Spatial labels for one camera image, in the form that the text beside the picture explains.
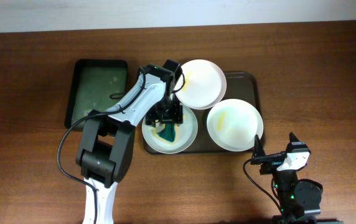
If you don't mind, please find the white plate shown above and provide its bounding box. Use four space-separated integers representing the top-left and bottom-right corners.
174 59 227 110
206 99 264 152

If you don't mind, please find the green and yellow sponge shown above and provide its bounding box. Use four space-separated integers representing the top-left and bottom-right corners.
155 123 177 143

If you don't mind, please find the white top plate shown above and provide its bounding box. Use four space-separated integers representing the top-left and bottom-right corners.
174 59 227 110

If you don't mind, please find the black rectangular sponge tray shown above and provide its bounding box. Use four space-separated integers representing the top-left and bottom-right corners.
64 58 128 128

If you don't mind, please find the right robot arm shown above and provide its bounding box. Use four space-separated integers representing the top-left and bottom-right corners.
248 133 323 224

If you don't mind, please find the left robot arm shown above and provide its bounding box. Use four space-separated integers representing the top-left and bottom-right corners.
75 60 183 223

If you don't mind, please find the pale grey plate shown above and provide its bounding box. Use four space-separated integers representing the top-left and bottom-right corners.
141 106 198 154

